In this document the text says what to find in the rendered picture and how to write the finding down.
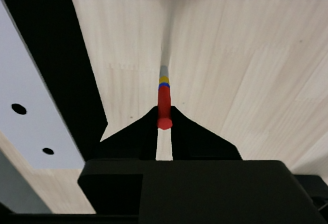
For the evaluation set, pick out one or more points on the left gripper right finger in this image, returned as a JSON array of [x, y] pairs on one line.
[[191, 141]]

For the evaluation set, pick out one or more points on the red pin with yellow and blue bands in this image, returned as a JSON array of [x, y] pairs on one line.
[[164, 119]]

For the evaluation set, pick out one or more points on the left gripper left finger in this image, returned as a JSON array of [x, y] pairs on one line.
[[137, 140]]

